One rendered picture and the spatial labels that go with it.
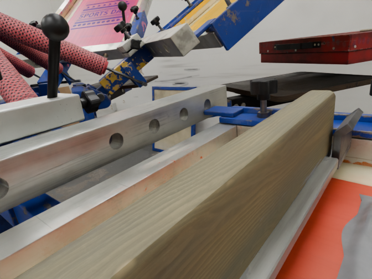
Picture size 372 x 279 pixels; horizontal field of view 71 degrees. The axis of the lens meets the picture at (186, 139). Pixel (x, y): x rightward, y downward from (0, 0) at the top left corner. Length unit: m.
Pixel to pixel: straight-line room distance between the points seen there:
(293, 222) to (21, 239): 0.21
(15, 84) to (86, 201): 0.33
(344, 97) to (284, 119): 1.98
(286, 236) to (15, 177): 0.24
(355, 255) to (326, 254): 0.02
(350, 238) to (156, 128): 0.27
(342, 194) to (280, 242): 0.15
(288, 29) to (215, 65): 0.70
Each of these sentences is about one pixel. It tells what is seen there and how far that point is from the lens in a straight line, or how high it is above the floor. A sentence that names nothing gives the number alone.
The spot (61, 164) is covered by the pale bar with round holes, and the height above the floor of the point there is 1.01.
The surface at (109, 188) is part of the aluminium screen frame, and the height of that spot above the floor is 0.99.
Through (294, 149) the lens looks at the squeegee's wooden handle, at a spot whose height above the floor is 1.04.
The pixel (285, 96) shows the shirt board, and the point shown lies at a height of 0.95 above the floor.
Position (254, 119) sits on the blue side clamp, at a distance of 0.43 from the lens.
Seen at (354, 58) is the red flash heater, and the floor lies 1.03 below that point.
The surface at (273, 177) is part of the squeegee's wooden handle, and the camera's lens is 0.18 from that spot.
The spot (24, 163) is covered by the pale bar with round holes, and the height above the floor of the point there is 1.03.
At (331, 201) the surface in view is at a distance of 0.32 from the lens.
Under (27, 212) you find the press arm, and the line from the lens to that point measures 0.46.
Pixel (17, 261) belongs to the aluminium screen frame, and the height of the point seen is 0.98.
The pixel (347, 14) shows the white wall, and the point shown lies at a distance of 2.15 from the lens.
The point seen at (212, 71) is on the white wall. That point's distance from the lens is 2.57.
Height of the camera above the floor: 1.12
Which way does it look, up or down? 19 degrees down
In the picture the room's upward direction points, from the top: 6 degrees counter-clockwise
